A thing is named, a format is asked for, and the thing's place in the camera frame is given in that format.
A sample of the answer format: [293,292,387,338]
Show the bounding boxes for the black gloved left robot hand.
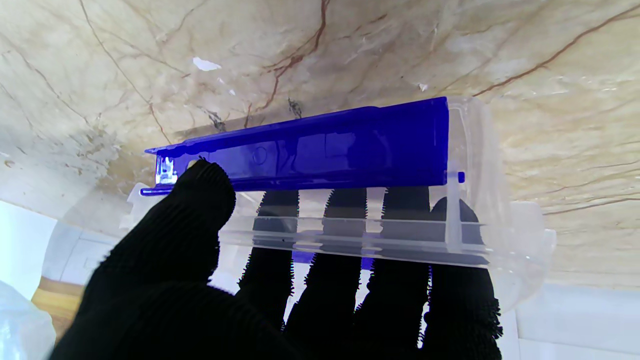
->
[47,160,503,360]

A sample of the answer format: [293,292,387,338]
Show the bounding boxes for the clear plastic crate blue latches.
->
[120,96,557,313]

